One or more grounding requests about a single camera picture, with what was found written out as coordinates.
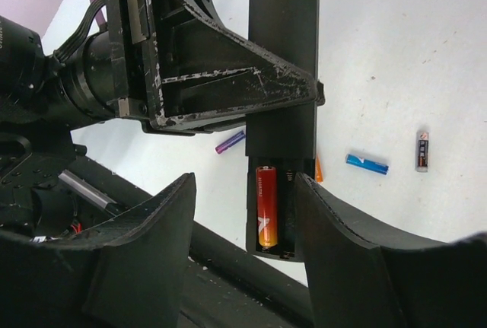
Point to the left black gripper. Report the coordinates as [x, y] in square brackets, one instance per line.
[197, 75]

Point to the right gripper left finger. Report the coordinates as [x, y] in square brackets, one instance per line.
[127, 271]

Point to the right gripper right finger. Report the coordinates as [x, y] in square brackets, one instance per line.
[363, 272]

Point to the black remote control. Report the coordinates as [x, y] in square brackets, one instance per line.
[285, 139]

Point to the red orange battery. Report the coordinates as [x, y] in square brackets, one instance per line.
[266, 206]

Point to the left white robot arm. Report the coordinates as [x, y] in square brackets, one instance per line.
[44, 98]

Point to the purple battery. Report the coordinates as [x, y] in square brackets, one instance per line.
[230, 142]

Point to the blue battery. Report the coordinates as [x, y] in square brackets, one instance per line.
[366, 164]

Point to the black silver battery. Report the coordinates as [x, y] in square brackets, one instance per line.
[422, 151]

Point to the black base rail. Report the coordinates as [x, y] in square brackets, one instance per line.
[223, 285]

